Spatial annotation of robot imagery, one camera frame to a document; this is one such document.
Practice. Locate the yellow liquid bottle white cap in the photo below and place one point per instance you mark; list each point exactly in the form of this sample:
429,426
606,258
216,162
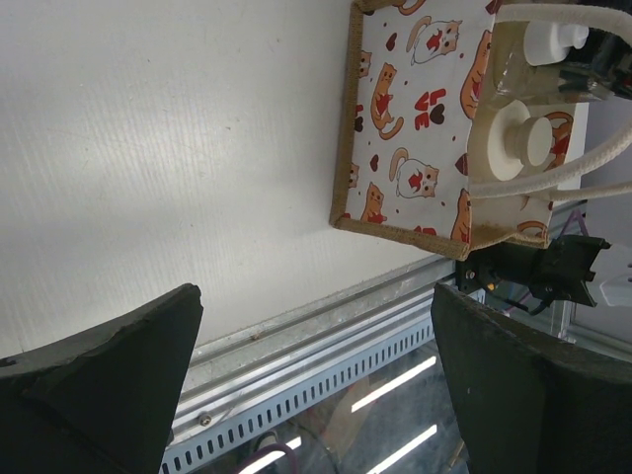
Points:
526,61

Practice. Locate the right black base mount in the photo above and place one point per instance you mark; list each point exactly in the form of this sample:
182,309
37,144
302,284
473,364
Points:
560,272

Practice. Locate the aluminium mounting rail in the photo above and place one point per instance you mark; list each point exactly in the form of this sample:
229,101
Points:
222,370

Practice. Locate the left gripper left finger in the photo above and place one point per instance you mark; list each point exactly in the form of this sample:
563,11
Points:
102,400

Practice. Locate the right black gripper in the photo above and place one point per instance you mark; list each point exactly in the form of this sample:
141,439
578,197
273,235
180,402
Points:
608,59

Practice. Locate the burlap canvas tote bag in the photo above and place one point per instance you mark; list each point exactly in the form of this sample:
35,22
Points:
413,165

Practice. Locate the white round cap bottle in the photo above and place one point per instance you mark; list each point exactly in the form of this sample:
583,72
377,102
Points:
517,140

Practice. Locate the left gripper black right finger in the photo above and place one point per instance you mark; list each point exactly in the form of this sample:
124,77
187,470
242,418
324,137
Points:
526,402

